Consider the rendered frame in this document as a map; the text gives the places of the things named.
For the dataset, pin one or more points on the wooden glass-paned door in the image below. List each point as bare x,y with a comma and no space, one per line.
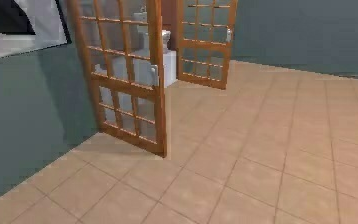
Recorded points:
227,50
158,96

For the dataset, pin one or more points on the white toilet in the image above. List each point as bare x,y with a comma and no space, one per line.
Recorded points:
168,66

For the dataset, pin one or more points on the black framed wall picture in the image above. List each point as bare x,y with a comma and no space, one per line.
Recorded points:
7,20

